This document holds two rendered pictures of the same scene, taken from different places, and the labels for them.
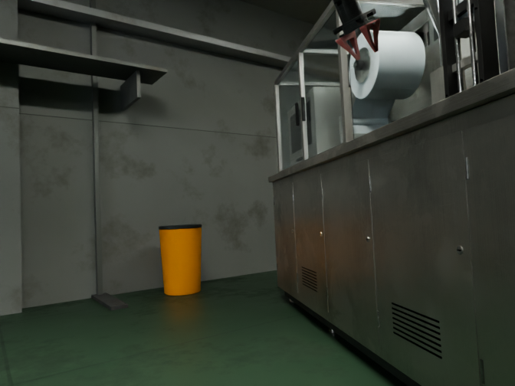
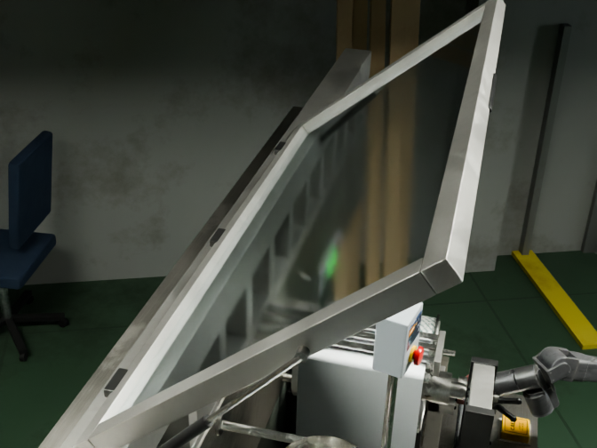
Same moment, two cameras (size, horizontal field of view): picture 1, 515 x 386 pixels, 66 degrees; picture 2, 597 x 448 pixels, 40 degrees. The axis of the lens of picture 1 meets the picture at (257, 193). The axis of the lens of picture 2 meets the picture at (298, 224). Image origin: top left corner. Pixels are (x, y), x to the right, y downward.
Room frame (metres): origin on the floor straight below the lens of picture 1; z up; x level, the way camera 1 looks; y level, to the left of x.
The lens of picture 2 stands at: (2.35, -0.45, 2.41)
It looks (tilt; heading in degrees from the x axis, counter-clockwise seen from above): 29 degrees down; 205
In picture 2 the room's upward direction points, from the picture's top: 2 degrees clockwise
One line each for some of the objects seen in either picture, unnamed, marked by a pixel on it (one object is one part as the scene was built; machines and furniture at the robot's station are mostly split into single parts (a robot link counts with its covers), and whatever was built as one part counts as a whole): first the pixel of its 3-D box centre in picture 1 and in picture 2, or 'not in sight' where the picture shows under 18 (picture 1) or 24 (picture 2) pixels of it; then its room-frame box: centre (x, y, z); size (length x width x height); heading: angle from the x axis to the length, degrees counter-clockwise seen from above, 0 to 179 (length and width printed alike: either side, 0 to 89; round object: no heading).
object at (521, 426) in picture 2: not in sight; (514, 428); (0.61, -0.61, 0.91); 0.07 x 0.07 x 0.02; 11
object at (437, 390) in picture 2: not in sight; (435, 386); (1.05, -0.74, 1.34); 0.06 x 0.06 x 0.06; 11
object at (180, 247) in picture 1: (181, 258); not in sight; (3.39, 0.67, 0.28); 0.37 x 0.36 x 0.57; 125
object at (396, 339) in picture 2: not in sight; (402, 337); (1.36, -0.73, 1.66); 0.07 x 0.07 x 0.10; 89
